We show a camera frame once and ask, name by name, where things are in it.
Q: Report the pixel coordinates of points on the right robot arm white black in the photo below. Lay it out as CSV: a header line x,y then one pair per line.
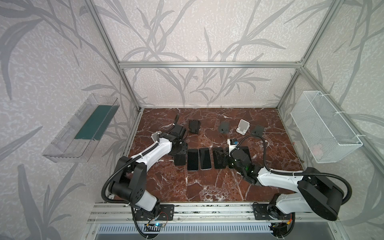
x,y
313,191

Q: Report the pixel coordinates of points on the clear plastic wall tray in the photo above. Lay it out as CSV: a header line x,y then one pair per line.
x,y
79,138

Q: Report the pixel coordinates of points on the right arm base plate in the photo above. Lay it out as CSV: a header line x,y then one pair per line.
x,y
269,212

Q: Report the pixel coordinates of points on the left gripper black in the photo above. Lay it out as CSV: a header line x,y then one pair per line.
x,y
180,149

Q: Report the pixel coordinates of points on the white wire mesh basket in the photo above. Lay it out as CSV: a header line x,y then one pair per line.
x,y
325,131

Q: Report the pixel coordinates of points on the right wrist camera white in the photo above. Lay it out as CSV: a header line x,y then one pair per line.
x,y
232,145

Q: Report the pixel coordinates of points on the grey round phone stand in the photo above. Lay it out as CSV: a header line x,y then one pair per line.
x,y
224,128

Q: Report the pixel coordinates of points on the white phone stand front right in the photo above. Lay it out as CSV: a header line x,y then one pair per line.
x,y
156,136

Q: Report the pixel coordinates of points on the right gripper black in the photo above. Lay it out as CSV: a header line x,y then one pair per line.
x,y
233,159

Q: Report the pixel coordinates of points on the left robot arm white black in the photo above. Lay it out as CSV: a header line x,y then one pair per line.
x,y
127,185

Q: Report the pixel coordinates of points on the black folding phone stand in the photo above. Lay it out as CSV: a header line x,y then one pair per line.
x,y
194,126

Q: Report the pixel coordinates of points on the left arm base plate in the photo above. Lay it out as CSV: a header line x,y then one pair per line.
x,y
162,212

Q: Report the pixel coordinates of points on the aluminium front rail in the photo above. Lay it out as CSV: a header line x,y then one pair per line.
x,y
187,212

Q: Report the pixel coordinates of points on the white phone stand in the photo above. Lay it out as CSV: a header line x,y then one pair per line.
x,y
243,127
156,136

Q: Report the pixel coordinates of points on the phone pink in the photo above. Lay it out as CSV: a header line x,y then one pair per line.
x,y
247,151

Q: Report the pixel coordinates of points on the white phone stand back right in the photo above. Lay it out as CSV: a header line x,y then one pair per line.
x,y
243,127

